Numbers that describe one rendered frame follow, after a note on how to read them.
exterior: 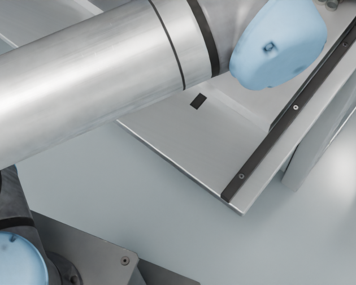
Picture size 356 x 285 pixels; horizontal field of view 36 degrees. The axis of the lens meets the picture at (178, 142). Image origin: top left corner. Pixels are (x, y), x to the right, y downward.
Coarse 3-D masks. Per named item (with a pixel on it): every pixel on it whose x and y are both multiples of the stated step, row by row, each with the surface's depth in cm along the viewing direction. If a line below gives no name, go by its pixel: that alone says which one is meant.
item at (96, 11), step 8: (80, 0) 102; (88, 0) 100; (96, 0) 104; (104, 0) 104; (112, 0) 104; (120, 0) 104; (128, 0) 100; (88, 8) 103; (96, 8) 100; (104, 8) 103
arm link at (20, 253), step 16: (0, 224) 76; (16, 224) 77; (32, 224) 80; (0, 240) 73; (16, 240) 73; (32, 240) 77; (0, 256) 72; (16, 256) 72; (32, 256) 73; (0, 272) 72; (16, 272) 72; (32, 272) 72; (48, 272) 77
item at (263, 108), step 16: (352, 0) 103; (336, 16) 102; (352, 16) 102; (336, 32) 100; (320, 64) 98; (208, 80) 93; (224, 80) 97; (304, 80) 93; (224, 96) 93; (240, 96) 96; (256, 96) 96; (272, 96) 96; (288, 96) 96; (240, 112) 94; (256, 112) 95; (272, 112) 95
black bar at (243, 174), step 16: (352, 32) 98; (336, 48) 97; (336, 64) 97; (320, 80) 95; (304, 96) 94; (288, 112) 93; (272, 128) 92; (272, 144) 90; (256, 160) 89; (240, 176) 89; (224, 192) 88
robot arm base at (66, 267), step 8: (48, 256) 89; (56, 256) 91; (56, 264) 87; (64, 264) 90; (72, 264) 94; (64, 272) 88; (72, 272) 92; (64, 280) 87; (72, 280) 92; (80, 280) 92
